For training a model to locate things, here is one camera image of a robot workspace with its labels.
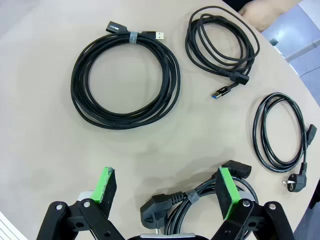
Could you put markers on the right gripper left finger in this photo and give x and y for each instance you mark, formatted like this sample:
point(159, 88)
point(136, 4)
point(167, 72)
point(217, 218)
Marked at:
point(102, 195)

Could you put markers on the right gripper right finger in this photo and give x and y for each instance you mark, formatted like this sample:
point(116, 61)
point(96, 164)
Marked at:
point(228, 197)

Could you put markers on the person's right hand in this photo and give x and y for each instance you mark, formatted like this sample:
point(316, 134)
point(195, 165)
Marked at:
point(260, 13)

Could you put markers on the white ribbed panel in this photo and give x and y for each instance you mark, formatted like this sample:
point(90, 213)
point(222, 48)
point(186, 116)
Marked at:
point(8, 227)

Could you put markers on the person in black t-shirt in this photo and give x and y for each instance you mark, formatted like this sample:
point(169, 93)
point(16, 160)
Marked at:
point(235, 2)

